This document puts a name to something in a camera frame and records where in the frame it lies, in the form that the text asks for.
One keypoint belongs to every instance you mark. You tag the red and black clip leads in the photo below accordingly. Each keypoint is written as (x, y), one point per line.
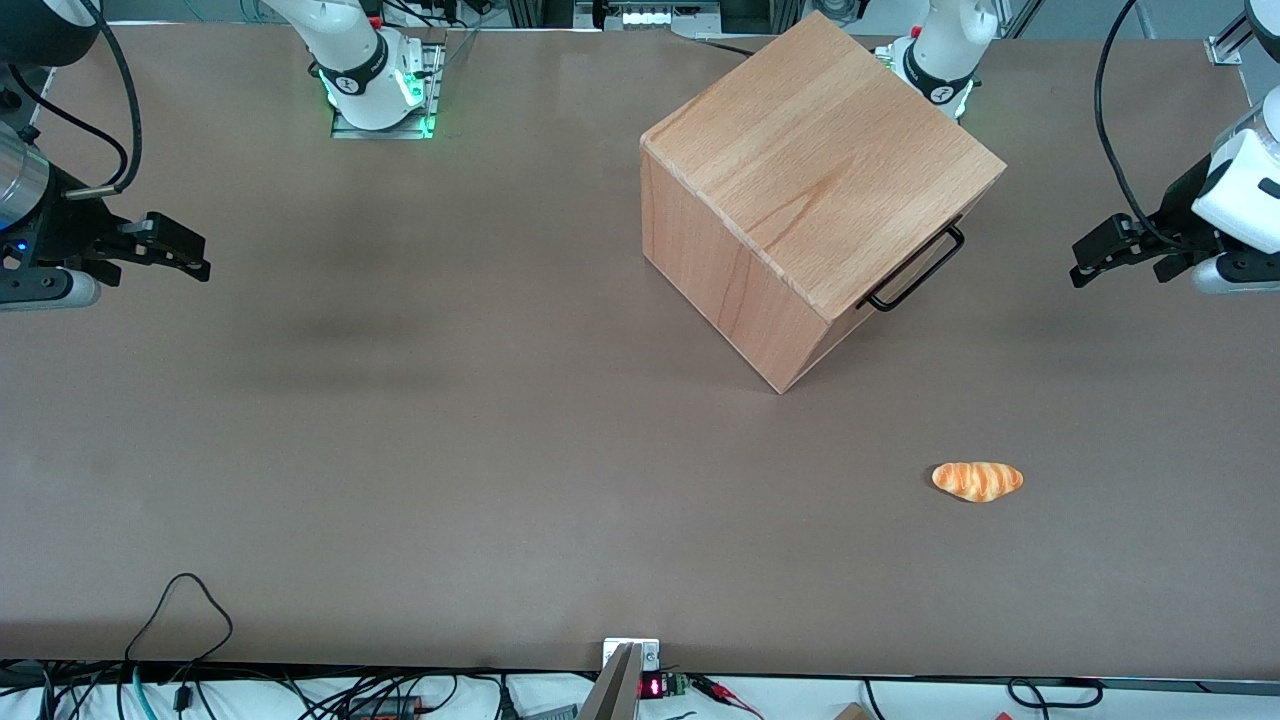
(715, 688)

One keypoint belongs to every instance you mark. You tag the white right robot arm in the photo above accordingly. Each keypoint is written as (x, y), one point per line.
(350, 50)

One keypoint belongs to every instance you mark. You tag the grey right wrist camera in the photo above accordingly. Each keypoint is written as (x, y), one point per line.
(50, 290)

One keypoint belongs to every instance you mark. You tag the light wooden drawer cabinet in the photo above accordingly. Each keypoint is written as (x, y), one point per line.
(820, 150)

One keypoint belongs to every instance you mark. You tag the grey metal camera bracket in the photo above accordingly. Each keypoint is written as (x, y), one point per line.
(620, 690)

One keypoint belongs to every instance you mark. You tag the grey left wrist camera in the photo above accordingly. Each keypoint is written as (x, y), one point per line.
(1235, 275)

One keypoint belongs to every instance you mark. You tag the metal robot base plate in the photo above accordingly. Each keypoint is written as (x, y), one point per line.
(380, 133)

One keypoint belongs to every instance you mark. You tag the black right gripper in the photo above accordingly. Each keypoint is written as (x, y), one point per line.
(68, 228)

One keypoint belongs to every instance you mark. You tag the small red digit display module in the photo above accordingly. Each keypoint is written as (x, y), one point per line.
(652, 687)

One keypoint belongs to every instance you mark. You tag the lit device behind table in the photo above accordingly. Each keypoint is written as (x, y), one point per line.
(650, 15)

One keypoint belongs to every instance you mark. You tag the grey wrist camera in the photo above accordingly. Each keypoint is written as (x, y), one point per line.
(1235, 275)
(50, 290)

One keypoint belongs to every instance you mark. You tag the aluminium corner bracket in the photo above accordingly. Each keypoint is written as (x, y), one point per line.
(1225, 50)

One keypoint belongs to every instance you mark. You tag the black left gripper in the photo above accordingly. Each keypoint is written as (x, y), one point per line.
(1178, 225)

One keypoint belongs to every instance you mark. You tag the orange striped bread roll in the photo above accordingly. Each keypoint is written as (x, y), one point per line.
(977, 481)

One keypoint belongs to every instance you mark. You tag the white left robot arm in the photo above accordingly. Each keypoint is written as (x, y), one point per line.
(1245, 190)

